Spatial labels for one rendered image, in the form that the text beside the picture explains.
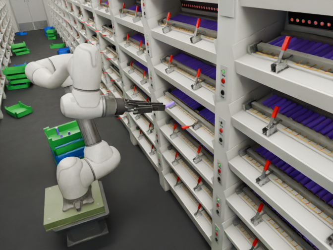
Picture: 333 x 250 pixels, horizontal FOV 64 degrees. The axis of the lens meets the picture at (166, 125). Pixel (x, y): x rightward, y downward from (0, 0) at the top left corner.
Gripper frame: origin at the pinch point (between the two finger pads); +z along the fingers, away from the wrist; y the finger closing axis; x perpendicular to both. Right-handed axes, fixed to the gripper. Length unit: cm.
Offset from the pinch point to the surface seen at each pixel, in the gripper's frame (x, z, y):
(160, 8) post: -41, 10, 33
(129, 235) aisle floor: 90, 2, 10
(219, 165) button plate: 13.3, 16.7, -32.1
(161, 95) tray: 6.2, 19.1, 33.1
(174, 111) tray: 7.5, 17.4, 12.2
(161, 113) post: 18.1, 21.1, 33.4
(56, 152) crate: 73, -34, 86
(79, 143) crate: 67, -17, 89
